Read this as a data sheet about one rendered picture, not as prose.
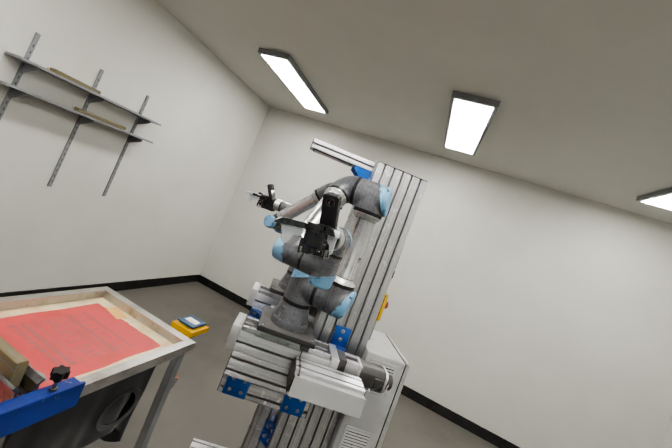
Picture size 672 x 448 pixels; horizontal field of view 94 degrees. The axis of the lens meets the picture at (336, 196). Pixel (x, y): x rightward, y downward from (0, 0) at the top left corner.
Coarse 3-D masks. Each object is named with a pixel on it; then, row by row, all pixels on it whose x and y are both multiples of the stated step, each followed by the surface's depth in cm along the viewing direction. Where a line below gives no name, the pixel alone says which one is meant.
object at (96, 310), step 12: (36, 312) 121; (48, 312) 124; (60, 312) 127; (72, 312) 130; (96, 312) 137; (108, 312) 140; (0, 324) 108; (12, 324) 110; (108, 324) 132; (120, 324) 135; (12, 336) 105
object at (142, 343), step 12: (132, 336) 130; (144, 336) 133; (24, 348) 102; (132, 348) 122; (144, 348) 125; (36, 360) 99; (96, 360) 109; (108, 360) 111; (48, 372) 96; (72, 372) 100; (84, 372) 102; (48, 384) 92
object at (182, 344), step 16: (96, 288) 149; (0, 304) 114; (16, 304) 119; (32, 304) 124; (128, 304) 146; (144, 320) 142; (160, 320) 143; (176, 336) 136; (160, 352) 121; (176, 352) 127; (112, 368) 103; (128, 368) 106; (144, 368) 113; (96, 384) 96
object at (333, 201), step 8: (328, 192) 83; (328, 200) 82; (336, 200) 81; (328, 208) 83; (336, 208) 82; (320, 216) 84; (328, 216) 83; (336, 216) 83; (328, 224) 84; (336, 224) 85
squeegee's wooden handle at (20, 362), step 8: (0, 336) 89; (0, 344) 86; (8, 344) 87; (0, 352) 84; (8, 352) 84; (16, 352) 85; (0, 360) 84; (8, 360) 83; (16, 360) 83; (24, 360) 84; (0, 368) 83; (8, 368) 82; (16, 368) 82; (24, 368) 84; (8, 376) 82; (16, 376) 83; (16, 384) 84
